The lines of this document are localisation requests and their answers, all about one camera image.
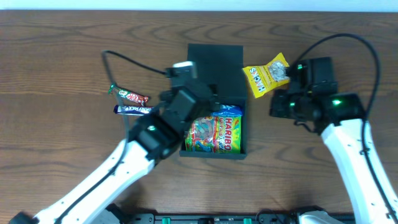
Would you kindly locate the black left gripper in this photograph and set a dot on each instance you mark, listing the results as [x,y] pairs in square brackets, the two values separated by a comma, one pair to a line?
[208,97]

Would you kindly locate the green red KitKat Milo bar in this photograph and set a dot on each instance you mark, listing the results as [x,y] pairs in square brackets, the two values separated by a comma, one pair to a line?
[128,95]

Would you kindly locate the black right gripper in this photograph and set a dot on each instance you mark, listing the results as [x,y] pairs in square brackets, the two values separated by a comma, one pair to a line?
[292,73]

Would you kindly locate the Haribo gummy candy bag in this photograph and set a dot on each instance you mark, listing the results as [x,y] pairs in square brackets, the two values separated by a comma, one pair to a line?
[215,134]

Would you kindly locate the yellow Hacks candy bag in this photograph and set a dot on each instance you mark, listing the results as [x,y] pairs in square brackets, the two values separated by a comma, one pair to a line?
[265,78]

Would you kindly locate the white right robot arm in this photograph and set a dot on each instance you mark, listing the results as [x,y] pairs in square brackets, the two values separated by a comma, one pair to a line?
[342,123]

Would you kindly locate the blue Oreo cookie pack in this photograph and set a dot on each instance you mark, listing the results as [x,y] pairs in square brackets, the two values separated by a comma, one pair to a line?
[228,110]

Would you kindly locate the blue Dairy Milk chocolate bar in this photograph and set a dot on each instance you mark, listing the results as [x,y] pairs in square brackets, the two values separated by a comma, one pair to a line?
[132,110]

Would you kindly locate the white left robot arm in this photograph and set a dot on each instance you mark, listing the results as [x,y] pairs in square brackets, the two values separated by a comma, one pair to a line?
[153,137]

